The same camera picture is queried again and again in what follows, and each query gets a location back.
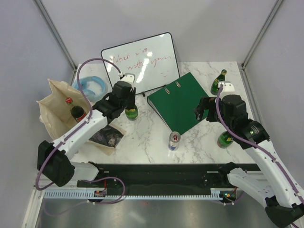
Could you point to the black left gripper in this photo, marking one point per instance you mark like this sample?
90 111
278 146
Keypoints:
132 95

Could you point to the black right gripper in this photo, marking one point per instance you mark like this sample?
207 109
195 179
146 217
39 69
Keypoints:
205 103

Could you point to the green perrier bottle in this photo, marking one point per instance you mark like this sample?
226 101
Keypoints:
132 113
214 87
225 140

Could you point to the cola bottle red cap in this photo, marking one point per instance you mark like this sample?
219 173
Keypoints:
77 112

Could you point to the beige canvas tote bag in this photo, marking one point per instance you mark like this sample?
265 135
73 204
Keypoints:
56 116

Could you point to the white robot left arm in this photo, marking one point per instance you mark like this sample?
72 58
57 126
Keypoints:
54 158

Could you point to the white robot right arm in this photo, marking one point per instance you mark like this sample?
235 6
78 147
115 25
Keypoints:
281 197

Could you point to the silver blue energy drink can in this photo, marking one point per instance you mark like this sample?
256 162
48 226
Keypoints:
174 140

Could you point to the small white whiteboard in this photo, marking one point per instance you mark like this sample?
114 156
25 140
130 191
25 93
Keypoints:
152 60

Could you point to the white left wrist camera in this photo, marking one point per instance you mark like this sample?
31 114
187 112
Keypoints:
127 77

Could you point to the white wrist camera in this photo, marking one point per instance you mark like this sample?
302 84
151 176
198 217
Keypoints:
227 87
127 77

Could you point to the green ring binder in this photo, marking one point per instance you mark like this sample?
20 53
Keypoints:
175 103

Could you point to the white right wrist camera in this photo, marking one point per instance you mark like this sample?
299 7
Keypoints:
227 87

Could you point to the right aluminium frame post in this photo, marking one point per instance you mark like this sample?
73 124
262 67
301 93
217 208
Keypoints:
262 32

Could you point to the aluminium frame post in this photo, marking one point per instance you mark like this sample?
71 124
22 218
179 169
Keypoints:
262 32
51 26

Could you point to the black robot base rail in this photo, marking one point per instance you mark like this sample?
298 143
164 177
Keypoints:
165 179

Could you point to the white slotted cable duct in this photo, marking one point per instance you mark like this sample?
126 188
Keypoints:
91 194

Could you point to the left aluminium frame post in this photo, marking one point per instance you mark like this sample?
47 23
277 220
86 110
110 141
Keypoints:
51 26

